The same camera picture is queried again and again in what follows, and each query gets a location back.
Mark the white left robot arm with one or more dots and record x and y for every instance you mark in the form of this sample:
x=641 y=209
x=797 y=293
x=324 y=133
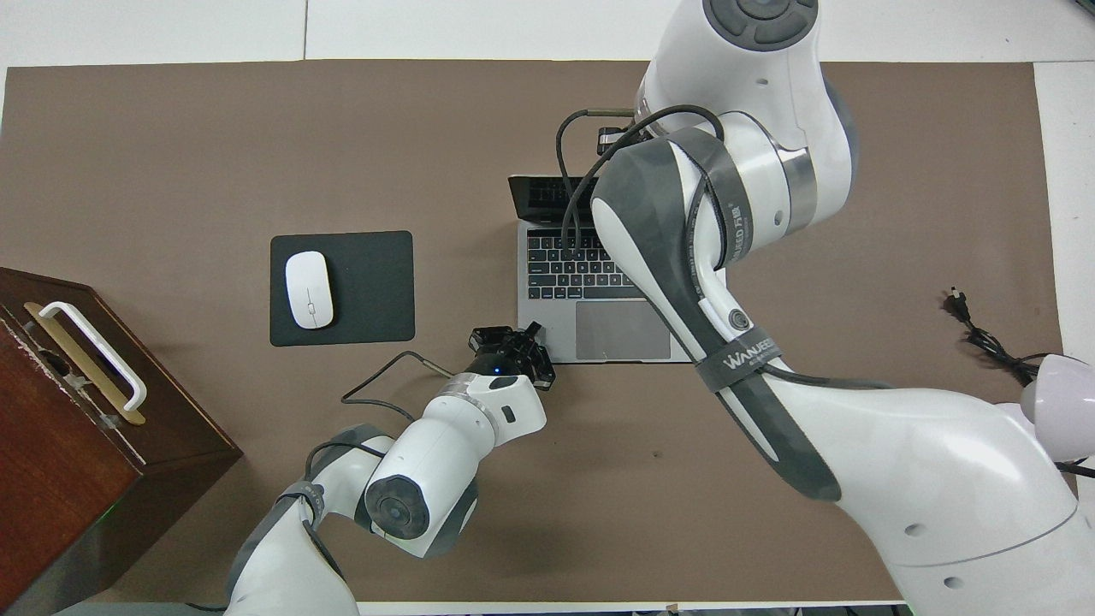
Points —
x=428 y=462

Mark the white desk lamp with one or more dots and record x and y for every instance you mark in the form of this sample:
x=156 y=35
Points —
x=1061 y=393

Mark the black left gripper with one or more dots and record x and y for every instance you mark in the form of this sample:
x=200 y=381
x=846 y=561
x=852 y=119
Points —
x=505 y=361

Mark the dark wooden box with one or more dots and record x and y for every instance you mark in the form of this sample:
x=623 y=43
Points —
x=68 y=445

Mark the black mouse pad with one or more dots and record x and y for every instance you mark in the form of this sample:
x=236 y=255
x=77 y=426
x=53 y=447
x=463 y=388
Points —
x=376 y=291

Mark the white computer mouse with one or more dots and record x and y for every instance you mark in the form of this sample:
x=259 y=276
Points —
x=309 y=289

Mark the grey aluminium laptop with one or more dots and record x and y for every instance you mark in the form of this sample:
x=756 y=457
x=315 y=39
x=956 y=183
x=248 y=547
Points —
x=547 y=334

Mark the brown table mat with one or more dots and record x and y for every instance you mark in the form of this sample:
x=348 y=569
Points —
x=171 y=128

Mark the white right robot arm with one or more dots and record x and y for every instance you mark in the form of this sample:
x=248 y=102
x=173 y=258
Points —
x=770 y=171

